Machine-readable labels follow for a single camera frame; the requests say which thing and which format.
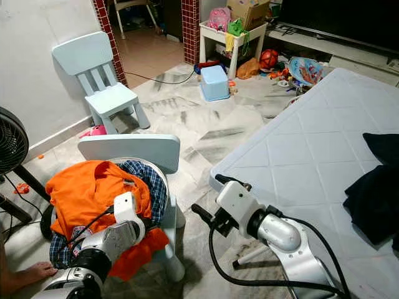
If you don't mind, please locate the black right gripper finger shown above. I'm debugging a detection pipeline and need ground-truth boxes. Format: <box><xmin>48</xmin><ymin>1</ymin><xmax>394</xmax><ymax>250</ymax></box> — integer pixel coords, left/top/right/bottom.
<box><xmin>214</xmin><ymin>174</ymin><xmax>252</xmax><ymax>191</ymax></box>
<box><xmin>191</xmin><ymin>203</ymin><xmax>228</xmax><ymax>235</ymax></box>

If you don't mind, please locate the orange shirt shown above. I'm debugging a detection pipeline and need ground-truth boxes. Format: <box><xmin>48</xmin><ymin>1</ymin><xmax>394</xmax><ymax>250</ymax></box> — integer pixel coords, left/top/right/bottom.
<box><xmin>45</xmin><ymin>159</ymin><xmax>171</xmax><ymax>282</ymax></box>

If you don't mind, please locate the dark navy garment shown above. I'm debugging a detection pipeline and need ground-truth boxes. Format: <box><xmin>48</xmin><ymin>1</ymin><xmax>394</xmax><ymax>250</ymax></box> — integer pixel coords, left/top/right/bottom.
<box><xmin>342</xmin><ymin>131</ymin><xmax>399</xmax><ymax>251</ymax></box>

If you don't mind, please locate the light blue step stool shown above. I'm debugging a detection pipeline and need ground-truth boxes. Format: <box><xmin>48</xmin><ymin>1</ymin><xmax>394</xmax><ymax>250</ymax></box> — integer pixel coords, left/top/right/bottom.
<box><xmin>199</xmin><ymin>65</ymin><xmax>232</xmax><ymax>103</ymax></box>

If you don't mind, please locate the pale plastic kids chair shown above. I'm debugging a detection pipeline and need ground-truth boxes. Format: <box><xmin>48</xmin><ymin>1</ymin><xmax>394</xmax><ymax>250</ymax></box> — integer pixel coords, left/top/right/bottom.
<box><xmin>77</xmin><ymin>133</ymin><xmax>187</xmax><ymax>283</ymax></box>
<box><xmin>51</xmin><ymin>31</ymin><xmax>151</xmax><ymax>135</ymax></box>

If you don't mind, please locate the brown bag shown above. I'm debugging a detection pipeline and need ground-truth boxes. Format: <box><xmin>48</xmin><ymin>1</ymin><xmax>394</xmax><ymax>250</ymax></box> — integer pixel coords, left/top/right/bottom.
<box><xmin>236</xmin><ymin>57</ymin><xmax>260</xmax><ymax>79</ymax></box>

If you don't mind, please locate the red ball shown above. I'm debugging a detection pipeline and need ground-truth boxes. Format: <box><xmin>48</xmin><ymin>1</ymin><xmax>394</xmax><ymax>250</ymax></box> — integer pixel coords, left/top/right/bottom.
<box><xmin>258</xmin><ymin>48</ymin><xmax>280</xmax><ymax>70</ymax></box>

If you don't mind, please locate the blue cartoon print toy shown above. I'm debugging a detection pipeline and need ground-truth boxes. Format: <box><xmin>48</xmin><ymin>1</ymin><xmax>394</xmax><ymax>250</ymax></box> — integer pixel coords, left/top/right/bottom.
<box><xmin>288</xmin><ymin>55</ymin><xmax>325</xmax><ymax>87</ymax></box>

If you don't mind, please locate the pink floor toy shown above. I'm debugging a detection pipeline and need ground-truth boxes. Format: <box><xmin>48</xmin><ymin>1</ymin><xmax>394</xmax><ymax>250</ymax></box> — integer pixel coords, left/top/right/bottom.
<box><xmin>79</xmin><ymin>124</ymin><xmax>107</xmax><ymax>138</ymax></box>

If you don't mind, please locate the white toy shelf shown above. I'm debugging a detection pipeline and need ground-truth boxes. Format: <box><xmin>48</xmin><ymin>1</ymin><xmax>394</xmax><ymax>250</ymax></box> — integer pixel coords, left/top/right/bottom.
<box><xmin>198</xmin><ymin>18</ymin><xmax>268</xmax><ymax>79</ymax></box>

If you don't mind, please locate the green toy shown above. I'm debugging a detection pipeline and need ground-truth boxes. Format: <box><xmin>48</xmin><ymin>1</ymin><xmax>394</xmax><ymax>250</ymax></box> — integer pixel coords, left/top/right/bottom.
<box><xmin>227</xmin><ymin>17</ymin><xmax>248</xmax><ymax>37</ymax></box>

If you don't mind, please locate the black floor fan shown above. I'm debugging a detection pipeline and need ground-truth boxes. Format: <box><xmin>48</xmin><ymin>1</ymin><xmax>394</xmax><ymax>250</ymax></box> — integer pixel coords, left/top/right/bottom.
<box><xmin>0</xmin><ymin>107</ymin><xmax>54</xmax><ymax>241</ymax></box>

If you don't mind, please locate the pink toy bag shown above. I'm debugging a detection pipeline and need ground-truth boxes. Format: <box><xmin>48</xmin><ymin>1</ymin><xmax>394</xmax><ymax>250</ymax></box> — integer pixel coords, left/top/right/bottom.
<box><xmin>206</xmin><ymin>7</ymin><xmax>233</xmax><ymax>34</ymax></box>

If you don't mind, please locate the cardboard box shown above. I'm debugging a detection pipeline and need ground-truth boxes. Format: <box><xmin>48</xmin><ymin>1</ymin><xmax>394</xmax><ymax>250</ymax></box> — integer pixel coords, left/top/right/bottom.
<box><xmin>226</xmin><ymin>0</ymin><xmax>272</xmax><ymax>29</ymax></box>

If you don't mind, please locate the person bare leg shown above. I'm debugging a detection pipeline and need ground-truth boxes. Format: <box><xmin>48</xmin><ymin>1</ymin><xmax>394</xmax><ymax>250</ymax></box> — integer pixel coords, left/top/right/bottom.
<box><xmin>0</xmin><ymin>248</ymin><xmax>60</xmax><ymax>297</ymax></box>

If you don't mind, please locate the white TV stand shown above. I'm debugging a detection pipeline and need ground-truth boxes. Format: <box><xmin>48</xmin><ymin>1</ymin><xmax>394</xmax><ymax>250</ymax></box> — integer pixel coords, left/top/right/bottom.
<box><xmin>264</xmin><ymin>24</ymin><xmax>399</xmax><ymax>70</ymax></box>

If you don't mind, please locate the black television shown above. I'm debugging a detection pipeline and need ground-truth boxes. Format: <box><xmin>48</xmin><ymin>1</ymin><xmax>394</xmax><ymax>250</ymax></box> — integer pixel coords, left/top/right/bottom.
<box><xmin>277</xmin><ymin>0</ymin><xmax>399</xmax><ymax>51</ymax></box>

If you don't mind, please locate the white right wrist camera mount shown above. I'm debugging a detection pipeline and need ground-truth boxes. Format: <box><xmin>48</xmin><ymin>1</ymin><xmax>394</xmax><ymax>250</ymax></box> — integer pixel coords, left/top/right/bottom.
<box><xmin>214</xmin><ymin>180</ymin><xmax>263</xmax><ymax>229</ymax></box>

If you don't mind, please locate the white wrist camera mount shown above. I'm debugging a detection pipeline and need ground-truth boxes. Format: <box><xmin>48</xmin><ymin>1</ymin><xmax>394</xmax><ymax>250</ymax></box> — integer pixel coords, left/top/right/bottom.
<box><xmin>112</xmin><ymin>191</ymin><xmax>140</xmax><ymax>227</ymax></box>
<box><xmin>214</xmin><ymin>180</ymin><xmax>263</xmax><ymax>229</ymax></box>

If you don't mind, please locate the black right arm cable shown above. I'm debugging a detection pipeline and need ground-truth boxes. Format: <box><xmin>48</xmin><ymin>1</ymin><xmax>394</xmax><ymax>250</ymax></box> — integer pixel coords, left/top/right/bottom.
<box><xmin>208</xmin><ymin>214</ymin><xmax>350</xmax><ymax>298</ymax></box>

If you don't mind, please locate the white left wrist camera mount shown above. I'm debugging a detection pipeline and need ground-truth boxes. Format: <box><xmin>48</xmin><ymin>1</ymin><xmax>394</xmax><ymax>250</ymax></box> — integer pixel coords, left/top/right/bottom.
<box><xmin>112</xmin><ymin>191</ymin><xmax>140</xmax><ymax>227</ymax></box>

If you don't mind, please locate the black floor cable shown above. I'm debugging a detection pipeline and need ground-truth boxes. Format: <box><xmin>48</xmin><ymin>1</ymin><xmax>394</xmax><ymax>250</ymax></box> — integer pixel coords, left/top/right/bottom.
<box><xmin>124</xmin><ymin>67</ymin><xmax>198</xmax><ymax>86</ymax></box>

